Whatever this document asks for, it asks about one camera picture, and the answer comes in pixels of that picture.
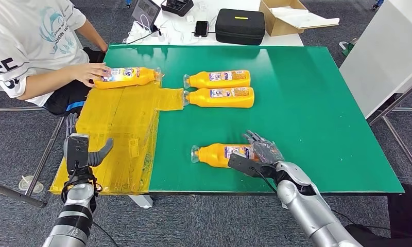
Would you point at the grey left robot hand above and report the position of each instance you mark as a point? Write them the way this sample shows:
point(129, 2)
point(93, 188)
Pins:
point(100, 155)

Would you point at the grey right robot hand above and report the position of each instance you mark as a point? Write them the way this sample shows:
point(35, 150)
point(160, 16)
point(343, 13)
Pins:
point(265, 150)

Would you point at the person's right hand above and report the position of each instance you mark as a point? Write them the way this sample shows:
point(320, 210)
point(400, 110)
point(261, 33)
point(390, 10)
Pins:
point(90, 73)

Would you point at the orange detergent bottle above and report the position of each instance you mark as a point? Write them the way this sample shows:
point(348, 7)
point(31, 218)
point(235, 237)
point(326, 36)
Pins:
point(137, 77)
point(213, 155)
point(199, 99)
point(199, 80)

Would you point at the person's left forearm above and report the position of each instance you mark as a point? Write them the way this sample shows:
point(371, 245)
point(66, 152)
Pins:
point(91, 34)

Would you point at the person's right forearm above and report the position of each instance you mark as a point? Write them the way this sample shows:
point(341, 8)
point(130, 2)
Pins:
point(45, 81)

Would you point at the yellow taped cardboard sheet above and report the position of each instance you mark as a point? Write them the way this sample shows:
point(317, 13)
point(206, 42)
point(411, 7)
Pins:
point(117, 136)

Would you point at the person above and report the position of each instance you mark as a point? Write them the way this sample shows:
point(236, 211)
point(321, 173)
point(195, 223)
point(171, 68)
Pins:
point(28, 41)
point(402, 211)

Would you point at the slanted metal table leg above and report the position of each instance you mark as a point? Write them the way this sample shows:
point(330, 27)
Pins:
point(44, 156)

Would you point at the white power strip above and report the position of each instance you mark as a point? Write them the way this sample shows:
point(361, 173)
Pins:
point(136, 33)

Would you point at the white table foot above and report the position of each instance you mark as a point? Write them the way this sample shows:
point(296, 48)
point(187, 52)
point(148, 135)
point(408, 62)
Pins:
point(143, 201)

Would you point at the clear plastic cup lid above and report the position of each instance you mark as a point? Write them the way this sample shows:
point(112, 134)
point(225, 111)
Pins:
point(30, 184)

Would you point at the black tablet on stand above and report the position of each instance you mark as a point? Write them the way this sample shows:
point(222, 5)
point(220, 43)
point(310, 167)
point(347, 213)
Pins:
point(145, 11)

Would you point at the dark floor bar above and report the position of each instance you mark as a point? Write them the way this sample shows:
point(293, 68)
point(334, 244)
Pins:
point(15, 194)

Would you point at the black charger tray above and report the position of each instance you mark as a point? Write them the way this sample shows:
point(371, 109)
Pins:
point(177, 6)

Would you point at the small white charger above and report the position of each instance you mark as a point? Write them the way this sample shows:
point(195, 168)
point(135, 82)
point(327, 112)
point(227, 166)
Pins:
point(190, 18)

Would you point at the black smartphone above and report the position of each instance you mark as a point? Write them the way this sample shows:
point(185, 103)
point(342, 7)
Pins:
point(201, 28)

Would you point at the black zipper case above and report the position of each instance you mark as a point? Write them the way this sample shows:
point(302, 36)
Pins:
point(240, 30)

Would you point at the brown cardboard box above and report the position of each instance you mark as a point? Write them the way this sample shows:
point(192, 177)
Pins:
point(277, 26)

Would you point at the green and white item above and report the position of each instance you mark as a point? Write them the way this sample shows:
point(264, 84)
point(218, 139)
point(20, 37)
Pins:
point(347, 48)

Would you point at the white foam sheet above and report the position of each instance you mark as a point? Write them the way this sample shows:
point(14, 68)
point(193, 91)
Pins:
point(301, 17)

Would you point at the white side table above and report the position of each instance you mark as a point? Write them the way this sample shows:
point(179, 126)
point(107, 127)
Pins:
point(380, 51)

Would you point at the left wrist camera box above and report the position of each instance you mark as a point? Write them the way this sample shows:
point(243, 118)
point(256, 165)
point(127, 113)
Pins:
point(77, 153)

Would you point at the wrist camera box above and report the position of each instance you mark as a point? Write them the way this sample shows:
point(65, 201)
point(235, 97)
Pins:
point(77, 153)
point(247, 164)

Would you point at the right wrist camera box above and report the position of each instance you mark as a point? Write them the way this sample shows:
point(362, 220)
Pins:
point(247, 164)

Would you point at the horizontal metal rail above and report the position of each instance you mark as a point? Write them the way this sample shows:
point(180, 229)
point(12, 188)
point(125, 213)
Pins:
point(15, 109)

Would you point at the metal side table frame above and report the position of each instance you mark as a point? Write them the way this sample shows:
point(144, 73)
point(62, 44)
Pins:
point(395, 104)

